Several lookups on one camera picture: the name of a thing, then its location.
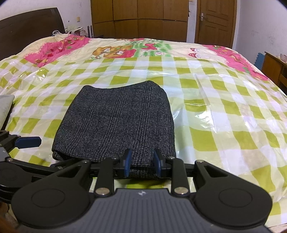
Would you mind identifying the dark grey plaid pants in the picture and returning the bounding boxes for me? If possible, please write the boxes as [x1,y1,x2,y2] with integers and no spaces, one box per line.
[51,81,176,178]

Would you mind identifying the grey pillow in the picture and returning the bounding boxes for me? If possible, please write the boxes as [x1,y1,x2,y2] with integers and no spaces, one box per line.
[0,95,15,130]

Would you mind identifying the green checkered floral bedspread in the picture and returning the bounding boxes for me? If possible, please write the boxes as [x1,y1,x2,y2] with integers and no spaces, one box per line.
[1,34,286,227]

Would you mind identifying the dark wooden headboard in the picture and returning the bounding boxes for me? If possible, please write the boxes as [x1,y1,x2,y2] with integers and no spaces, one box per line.
[0,7,65,59]

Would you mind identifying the silver thermos bottle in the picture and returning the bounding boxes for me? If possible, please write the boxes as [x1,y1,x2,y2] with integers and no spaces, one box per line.
[87,25,93,38]

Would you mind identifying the wooden side table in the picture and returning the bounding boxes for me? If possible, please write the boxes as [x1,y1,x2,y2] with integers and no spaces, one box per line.
[261,52,286,94]

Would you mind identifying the blue foam mat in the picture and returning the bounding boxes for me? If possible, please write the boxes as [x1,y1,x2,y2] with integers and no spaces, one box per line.
[254,53,265,70]

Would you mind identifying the brown wooden door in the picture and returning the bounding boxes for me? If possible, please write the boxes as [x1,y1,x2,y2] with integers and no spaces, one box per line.
[195,0,237,48]

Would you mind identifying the brown wooden wardrobe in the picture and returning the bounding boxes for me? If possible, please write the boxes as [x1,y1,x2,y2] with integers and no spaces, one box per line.
[90,0,189,42]

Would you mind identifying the white cable bundle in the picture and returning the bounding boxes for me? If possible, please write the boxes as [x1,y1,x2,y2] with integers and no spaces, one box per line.
[52,26,84,37]

